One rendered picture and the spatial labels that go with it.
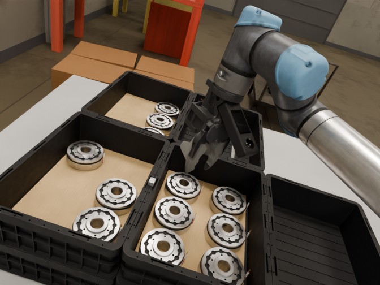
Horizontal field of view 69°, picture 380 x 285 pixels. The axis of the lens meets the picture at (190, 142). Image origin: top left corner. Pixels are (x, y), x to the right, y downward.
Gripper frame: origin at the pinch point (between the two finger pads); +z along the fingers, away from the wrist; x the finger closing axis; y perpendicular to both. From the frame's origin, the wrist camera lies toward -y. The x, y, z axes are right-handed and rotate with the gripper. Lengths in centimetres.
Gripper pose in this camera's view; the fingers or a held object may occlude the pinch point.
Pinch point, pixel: (199, 168)
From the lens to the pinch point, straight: 65.8
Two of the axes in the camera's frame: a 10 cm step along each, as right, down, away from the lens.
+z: -3.4, 8.0, 5.0
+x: -7.7, 0.6, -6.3
